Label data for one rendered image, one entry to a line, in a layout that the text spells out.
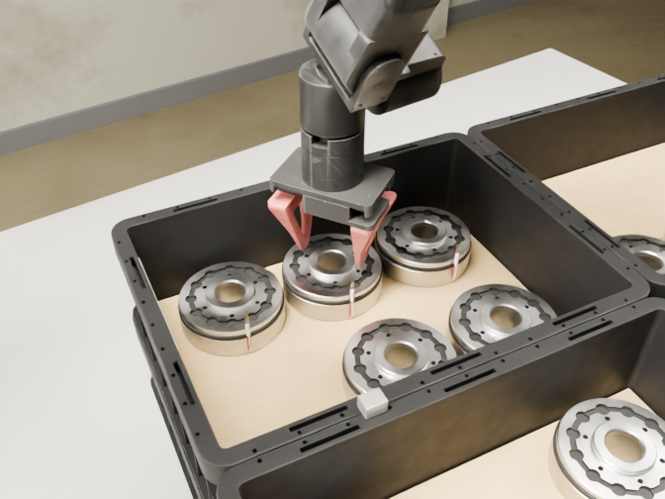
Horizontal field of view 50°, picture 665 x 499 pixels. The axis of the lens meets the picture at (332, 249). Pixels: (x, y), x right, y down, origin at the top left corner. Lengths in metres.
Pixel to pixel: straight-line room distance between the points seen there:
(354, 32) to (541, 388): 0.31
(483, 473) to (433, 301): 0.20
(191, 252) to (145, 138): 1.98
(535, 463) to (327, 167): 0.30
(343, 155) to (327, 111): 0.05
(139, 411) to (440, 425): 0.39
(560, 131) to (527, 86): 0.55
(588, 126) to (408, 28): 0.47
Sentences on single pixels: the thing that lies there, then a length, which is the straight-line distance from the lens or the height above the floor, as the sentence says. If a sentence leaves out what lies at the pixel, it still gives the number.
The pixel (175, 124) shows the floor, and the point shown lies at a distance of 2.76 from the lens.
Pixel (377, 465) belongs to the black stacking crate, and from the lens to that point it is 0.55.
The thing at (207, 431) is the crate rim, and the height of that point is 0.93.
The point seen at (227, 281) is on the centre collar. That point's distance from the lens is 0.71.
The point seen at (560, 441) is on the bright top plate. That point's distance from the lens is 0.61.
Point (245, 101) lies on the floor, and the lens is 2.87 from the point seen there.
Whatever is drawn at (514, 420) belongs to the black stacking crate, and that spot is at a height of 0.86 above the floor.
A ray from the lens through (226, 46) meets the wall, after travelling 2.92.
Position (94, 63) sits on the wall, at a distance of 2.73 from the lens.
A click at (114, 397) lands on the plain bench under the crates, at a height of 0.70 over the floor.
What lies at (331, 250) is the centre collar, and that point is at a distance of 0.74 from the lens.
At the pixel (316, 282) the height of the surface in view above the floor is 0.86.
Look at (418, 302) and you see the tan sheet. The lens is 0.74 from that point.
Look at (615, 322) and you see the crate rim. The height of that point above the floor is 0.93.
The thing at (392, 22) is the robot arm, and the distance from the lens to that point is 0.50.
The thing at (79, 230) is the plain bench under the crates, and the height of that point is 0.70.
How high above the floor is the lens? 1.34
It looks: 40 degrees down
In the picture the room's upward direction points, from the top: straight up
